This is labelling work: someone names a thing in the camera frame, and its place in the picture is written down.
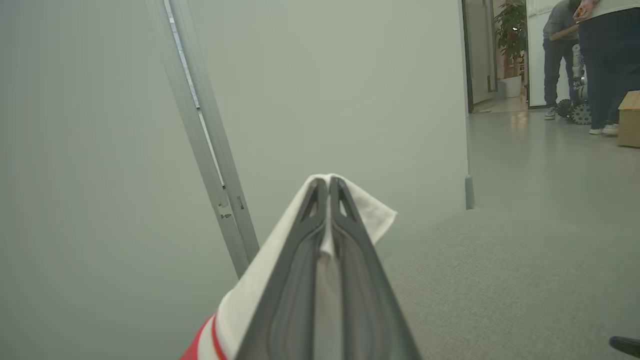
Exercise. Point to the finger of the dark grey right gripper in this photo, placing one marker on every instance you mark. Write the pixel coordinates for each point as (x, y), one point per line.
(627, 345)

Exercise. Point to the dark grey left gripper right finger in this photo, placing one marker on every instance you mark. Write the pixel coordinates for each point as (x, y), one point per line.
(365, 310)

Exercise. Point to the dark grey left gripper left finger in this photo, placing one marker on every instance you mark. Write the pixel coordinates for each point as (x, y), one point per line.
(290, 300)

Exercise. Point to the red and white basketball jersey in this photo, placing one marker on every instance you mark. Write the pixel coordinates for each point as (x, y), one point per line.
(250, 300)

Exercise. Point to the grey partition foot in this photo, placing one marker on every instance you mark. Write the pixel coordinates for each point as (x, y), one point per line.
(470, 195)

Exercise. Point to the cardboard box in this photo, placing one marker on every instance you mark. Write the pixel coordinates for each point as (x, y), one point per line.
(630, 122)

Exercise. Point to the white wheeled background robot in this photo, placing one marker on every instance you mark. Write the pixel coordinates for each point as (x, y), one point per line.
(579, 100)

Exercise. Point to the dark framed door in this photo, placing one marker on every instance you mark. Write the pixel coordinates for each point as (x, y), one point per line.
(480, 50)

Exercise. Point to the person in dark trousers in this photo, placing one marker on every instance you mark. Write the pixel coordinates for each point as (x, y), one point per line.
(607, 55)

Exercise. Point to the person in grey shirt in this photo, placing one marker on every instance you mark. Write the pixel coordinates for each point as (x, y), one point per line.
(555, 50)

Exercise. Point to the green potted plant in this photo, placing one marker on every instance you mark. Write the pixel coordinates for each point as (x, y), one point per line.
(511, 30)

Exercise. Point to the aluminium partition post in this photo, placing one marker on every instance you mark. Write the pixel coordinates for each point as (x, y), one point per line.
(210, 150)

